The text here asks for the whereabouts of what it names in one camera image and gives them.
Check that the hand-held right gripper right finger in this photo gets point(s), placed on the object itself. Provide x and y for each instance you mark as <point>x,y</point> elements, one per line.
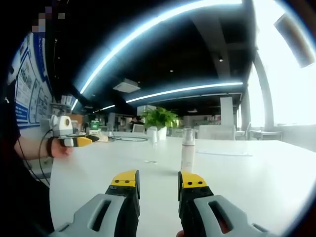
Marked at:
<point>205,212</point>

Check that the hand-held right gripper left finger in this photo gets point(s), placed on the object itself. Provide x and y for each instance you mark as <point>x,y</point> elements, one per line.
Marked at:
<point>103,214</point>

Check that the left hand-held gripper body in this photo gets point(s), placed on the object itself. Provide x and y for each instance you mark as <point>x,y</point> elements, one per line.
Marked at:
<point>60,126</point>

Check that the white pump bottle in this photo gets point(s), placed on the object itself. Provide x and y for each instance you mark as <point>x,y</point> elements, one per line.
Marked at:
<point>187,154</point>

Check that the clear pump bottle cover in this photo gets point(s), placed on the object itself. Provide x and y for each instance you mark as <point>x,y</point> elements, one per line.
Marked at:
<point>188,135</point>

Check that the small white bottle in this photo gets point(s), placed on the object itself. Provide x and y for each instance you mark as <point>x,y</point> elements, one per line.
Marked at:
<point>153,135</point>

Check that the person's left hand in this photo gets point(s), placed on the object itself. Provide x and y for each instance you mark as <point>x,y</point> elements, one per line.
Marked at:
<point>60,149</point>

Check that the person's right hand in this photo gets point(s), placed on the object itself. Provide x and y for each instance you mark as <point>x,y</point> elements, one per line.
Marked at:
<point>181,234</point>

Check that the green box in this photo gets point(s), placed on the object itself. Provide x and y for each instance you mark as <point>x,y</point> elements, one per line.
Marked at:
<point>94,125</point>

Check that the black wristband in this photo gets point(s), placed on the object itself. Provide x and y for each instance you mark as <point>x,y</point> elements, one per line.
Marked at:
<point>50,147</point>

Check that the ceiling air conditioner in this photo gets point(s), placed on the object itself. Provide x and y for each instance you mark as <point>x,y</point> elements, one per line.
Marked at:
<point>126,86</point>

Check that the green potted plant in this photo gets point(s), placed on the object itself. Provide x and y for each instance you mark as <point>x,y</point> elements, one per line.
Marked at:
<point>160,121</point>

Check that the person's dark clothing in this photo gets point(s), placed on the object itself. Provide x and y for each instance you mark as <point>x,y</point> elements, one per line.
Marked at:
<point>14,192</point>

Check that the white side table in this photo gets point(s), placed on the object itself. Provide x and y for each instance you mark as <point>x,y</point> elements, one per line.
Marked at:
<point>266,134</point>

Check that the short ceiling light strip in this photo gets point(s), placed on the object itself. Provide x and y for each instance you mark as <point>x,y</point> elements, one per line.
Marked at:
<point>182,91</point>

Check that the white pillar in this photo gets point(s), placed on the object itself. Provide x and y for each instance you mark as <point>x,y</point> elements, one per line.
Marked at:
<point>226,111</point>

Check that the long ceiling light strip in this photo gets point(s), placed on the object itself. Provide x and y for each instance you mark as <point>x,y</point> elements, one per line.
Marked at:
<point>148,34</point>

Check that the grey hanging panel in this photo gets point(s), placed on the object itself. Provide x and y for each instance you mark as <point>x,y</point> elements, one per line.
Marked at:
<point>295,40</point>

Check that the blue wall poster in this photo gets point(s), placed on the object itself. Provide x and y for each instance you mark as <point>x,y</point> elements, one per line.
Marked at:
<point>32,81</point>

